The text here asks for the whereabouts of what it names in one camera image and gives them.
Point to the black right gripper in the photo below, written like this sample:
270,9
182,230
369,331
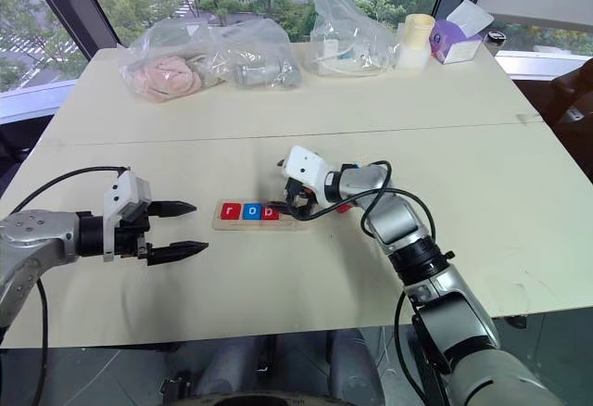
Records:
299,197

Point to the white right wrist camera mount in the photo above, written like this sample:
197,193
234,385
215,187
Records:
306,165

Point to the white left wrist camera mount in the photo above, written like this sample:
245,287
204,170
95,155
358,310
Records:
113,193

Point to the purple tissue box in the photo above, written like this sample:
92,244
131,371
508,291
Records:
456,42

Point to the brown chair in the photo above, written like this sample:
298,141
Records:
574,95

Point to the blue letter o block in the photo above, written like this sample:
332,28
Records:
251,211

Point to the small dark lidded jar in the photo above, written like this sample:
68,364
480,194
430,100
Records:
495,38

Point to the clear bag with pink cloth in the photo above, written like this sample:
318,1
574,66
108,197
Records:
167,72

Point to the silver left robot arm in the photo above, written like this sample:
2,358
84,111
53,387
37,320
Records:
37,234

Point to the cream plastic cup stack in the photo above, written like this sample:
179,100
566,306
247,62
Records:
414,40

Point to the wooden letter tray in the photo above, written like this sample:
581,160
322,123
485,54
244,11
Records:
259,225

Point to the red letter b block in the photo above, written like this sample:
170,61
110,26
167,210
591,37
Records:
269,213

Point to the clear bag with grey items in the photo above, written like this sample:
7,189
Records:
259,63

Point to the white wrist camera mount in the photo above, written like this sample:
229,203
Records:
306,165
113,193

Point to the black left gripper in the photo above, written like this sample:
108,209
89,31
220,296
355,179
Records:
129,239

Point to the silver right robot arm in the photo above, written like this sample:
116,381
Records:
398,220

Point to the clear bag with white items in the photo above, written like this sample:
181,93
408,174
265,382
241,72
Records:
347,49

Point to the red letter r block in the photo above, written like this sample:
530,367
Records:
230,211

